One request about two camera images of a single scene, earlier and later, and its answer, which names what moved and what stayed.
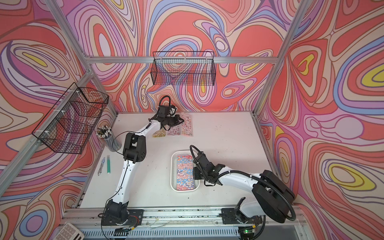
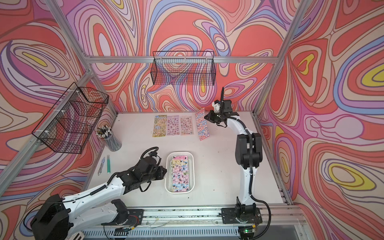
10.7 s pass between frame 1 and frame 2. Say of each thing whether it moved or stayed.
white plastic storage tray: moved
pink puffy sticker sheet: stayed
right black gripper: moved
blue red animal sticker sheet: moved
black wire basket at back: stayed
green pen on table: stayed
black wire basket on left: stayed
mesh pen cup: stayed
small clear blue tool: stayed
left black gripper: moved
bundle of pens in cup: stayed
